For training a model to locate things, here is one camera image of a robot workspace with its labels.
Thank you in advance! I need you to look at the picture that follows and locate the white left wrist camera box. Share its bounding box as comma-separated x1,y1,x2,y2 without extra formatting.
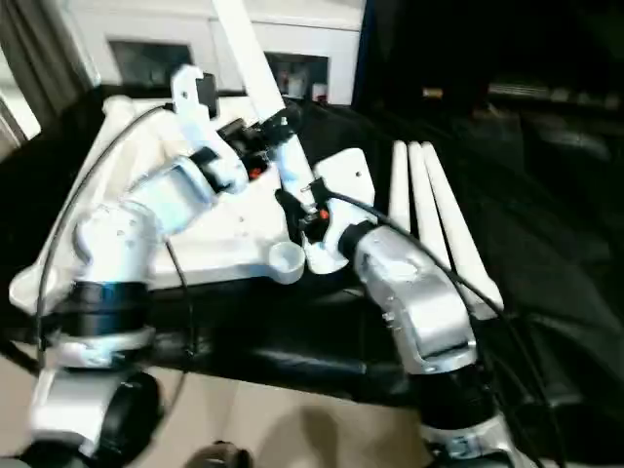
171,66,217,120

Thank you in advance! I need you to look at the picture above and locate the white plastic table top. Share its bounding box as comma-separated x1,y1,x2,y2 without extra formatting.
10,93,308,313

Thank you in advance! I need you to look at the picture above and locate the silver metal rail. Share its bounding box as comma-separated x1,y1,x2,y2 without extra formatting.
487,83,624,108

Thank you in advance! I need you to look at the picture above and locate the grey curtain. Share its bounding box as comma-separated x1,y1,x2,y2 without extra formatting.
0,0,98,128

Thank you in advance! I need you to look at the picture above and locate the white plastic table leg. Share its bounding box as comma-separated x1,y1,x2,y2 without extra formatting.
406,141,464,293
210,0,328,201
421,143,508,321
388,139,412,230

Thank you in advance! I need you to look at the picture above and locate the black work mat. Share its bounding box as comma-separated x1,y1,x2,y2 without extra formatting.
0,83,624,464

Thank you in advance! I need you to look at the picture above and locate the black folding table stand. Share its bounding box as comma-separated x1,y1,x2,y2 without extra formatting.
0,341,40,376

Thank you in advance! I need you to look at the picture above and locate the white glass-door cabinet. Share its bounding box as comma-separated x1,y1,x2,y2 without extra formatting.
58,0,367,106

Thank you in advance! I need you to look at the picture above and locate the dark robot left foot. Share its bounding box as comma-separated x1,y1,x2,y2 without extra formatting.
185,444,250,468

